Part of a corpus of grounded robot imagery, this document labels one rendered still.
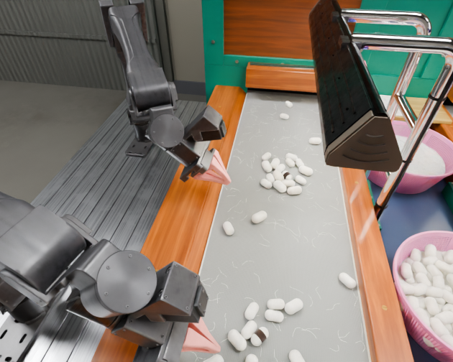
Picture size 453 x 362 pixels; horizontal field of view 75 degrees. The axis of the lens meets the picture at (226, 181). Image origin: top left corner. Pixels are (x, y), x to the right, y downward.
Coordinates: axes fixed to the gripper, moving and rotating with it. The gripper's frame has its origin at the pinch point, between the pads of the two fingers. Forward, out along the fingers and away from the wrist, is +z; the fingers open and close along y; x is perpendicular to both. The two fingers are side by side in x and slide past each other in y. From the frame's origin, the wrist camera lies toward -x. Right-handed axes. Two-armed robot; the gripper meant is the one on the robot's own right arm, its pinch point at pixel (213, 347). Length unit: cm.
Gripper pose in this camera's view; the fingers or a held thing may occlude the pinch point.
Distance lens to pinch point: 46.5
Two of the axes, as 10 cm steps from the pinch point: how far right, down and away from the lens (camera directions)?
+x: -6.3, 4.9, 6.0
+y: 1.7, -6.6, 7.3
